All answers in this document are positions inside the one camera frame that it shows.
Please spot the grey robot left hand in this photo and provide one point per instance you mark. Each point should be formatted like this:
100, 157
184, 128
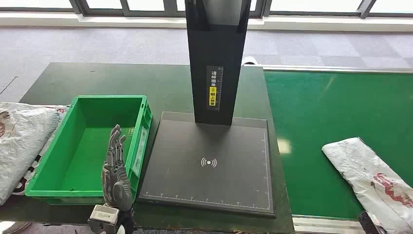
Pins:
117, 193

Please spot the long slim grey parcel bag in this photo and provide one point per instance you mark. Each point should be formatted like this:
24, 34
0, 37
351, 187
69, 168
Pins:
355, 164

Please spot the black inbound scanner machine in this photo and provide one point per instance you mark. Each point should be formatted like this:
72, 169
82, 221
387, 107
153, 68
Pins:
209, 181

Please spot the large grey parcel bag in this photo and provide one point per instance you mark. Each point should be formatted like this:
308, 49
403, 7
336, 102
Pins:
22, 142

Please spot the green conveyor belt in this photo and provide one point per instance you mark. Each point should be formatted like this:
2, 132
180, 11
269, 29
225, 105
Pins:
322, 109

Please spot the green plastic crate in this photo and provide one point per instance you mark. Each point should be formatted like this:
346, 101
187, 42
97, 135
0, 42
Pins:
80, 151

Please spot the round grey floor object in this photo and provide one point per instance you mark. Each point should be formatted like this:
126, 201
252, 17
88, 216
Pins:
14, 227

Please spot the dark green table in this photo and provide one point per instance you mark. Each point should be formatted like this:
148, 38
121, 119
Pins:
96, 80

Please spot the yellow black scanner label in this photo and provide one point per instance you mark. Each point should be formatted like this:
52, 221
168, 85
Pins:
214, 93

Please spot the white window sill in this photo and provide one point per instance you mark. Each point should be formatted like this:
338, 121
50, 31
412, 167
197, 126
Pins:
96, 21

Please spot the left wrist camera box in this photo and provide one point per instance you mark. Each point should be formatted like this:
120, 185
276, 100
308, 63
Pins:
103, 218

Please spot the dark window frame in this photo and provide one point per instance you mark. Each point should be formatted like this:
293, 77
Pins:
167, 8

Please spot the aluminium conveyor frame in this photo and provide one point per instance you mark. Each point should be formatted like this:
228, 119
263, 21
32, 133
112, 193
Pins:
322, 225

